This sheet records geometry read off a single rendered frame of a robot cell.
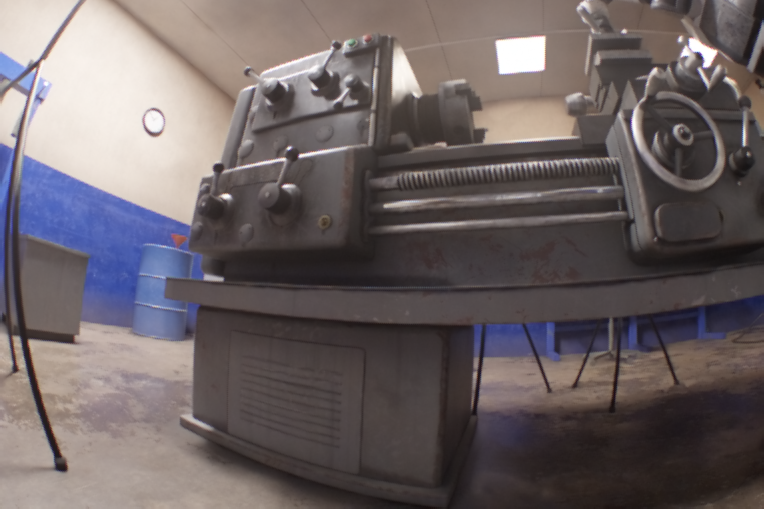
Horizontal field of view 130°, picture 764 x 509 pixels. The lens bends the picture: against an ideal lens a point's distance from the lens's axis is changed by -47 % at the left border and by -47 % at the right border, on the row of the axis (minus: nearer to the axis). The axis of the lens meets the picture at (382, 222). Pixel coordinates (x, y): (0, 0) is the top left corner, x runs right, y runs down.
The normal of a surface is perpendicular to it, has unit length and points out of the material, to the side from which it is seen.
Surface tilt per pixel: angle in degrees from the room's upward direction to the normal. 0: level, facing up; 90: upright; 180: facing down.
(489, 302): 90
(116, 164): 90
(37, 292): 90
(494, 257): 90
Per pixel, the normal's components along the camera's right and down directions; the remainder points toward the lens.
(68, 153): 0.94, -0.06
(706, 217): -0.35, -0.29
